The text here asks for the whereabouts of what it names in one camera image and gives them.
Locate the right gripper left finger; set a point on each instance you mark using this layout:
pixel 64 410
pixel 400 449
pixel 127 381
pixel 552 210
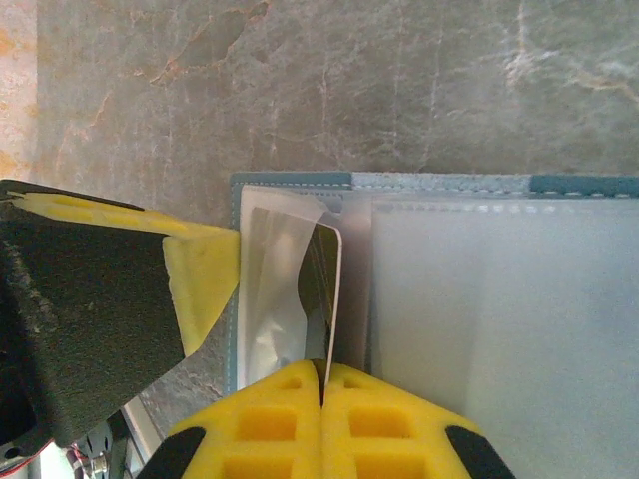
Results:
pixel 259 424

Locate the orange patterned fabric backdrop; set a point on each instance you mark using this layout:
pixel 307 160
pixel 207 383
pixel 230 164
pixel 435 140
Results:
pixel 15 75

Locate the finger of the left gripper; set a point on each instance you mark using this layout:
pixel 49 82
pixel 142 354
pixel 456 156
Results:
pixel 90 309

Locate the teal square box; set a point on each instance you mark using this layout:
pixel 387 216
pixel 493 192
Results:
pixel 499 299

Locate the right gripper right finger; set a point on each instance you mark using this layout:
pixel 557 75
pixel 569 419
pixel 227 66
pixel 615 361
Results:
pixel 389 429

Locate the black credit card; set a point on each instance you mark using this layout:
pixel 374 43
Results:
pixel 324 279

